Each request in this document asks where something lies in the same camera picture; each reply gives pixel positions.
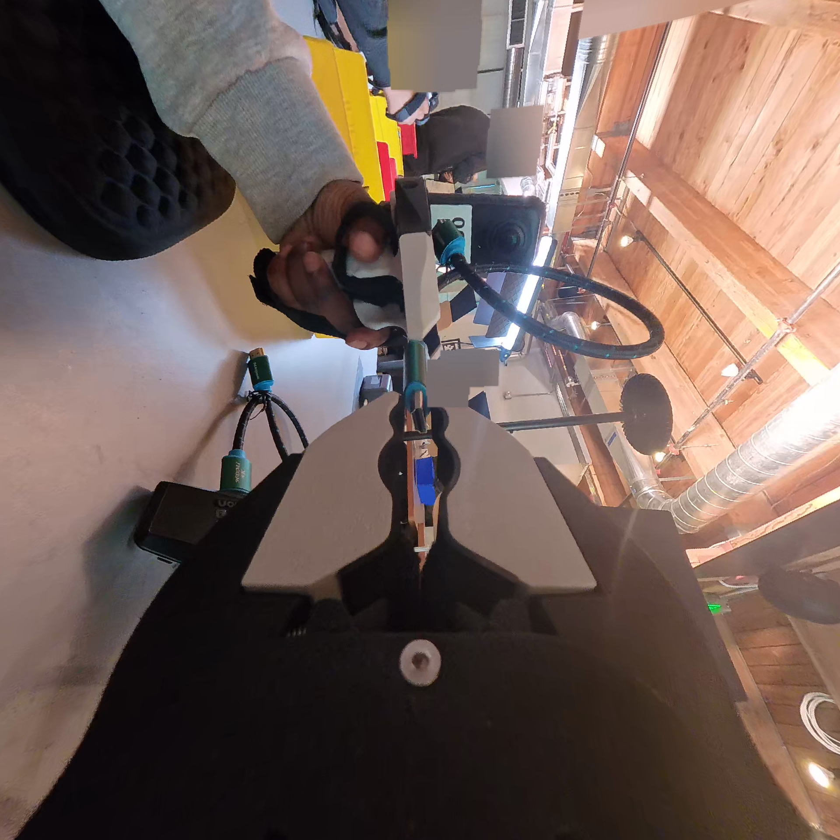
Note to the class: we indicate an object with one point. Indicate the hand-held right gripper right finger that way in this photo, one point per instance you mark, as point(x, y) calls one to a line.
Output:
point(512, 512)

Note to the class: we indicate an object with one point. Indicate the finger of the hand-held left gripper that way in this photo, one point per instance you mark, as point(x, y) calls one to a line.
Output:
point(420, 289)

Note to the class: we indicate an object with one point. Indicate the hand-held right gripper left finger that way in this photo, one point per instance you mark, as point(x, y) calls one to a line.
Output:
point(328, 499)

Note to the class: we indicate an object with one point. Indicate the black hdmi switch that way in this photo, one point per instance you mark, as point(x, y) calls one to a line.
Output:
point(177, 518)

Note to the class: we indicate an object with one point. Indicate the yellow plastic bin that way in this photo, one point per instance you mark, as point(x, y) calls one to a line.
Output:
point(387, 131)
point(341, 98)

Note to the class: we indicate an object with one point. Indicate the person's left forearm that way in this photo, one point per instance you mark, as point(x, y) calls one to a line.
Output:
point(262, 98)

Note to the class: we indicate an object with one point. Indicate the person's left hand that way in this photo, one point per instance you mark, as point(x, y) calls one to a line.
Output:
point(308, 275)

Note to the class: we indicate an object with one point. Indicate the square marker sign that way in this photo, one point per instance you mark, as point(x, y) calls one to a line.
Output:
point(449, 344)

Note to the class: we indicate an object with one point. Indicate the blue plastic bin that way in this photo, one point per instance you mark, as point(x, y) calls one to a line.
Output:
point(425, 482)

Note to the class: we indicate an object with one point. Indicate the grey box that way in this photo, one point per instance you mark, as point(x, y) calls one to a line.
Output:
point(375, 387)

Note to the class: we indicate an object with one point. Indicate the black metal pole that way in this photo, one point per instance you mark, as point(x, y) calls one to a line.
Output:
point(590, 417)

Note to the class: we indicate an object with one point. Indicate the red plastic bin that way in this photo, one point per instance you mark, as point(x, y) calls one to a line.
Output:
point(407, 141)

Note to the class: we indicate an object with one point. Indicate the ceiling air vent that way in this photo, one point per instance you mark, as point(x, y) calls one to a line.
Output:
point(518, 23)

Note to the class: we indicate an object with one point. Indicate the green exit sign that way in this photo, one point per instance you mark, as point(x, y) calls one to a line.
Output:
point(715, 607)

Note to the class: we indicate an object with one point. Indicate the black quilted pad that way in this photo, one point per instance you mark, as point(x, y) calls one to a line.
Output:
point(98, 131)

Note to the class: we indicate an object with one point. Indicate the silver ventilation duct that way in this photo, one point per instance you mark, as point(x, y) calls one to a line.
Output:
point(754, 453)

